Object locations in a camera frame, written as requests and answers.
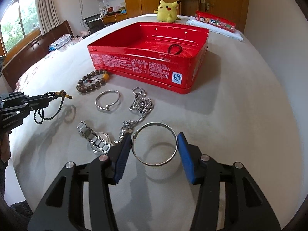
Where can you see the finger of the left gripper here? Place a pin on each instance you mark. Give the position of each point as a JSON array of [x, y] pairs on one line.
[[18, 112], [42, 100]]

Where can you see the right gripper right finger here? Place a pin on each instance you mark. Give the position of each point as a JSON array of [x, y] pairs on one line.
[[199, 168]]

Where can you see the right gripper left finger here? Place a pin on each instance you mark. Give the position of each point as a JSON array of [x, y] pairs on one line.
[[109, 168]]

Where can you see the silver metal wristwatch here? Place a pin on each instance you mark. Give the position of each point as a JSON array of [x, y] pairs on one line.
[[99, 142]]

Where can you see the thin silver ring bangle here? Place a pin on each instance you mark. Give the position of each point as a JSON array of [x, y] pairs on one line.
[[154, 144]]

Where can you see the silver bangle with knob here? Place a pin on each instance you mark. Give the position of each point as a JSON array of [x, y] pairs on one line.
[[106, 108]]

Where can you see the person's left hand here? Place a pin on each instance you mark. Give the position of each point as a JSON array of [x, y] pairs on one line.
[[5, 148]]

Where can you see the floral pink bedding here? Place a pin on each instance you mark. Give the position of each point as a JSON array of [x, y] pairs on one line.
[[48, 60]]

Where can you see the dark wooden headboard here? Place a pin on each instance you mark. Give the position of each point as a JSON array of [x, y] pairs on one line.
[[32, 53]]

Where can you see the folded blue white cloth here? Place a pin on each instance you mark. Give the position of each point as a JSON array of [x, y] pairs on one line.
[[60, 42]]

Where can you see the window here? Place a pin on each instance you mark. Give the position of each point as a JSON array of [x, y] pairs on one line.
[[19, 20]]

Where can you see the beige curtain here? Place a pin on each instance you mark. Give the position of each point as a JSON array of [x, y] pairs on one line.
[[47, 16]]

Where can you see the black office chair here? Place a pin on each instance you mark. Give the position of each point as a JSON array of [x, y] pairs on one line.
[[94, 23]]

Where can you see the wooden desk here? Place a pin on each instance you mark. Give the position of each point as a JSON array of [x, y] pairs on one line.
[[115, 18]]

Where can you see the red tin box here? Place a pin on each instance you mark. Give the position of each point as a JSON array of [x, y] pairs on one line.
[[167, 55]]

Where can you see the white lace cloth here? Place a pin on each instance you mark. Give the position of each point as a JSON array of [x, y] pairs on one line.
[[237, 35]]

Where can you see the red tin lid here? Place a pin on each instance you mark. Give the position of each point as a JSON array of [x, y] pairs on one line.
[[215, 20]]

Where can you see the yellow Pikachu plush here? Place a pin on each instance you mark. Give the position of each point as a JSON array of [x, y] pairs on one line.
[[167, 12]]

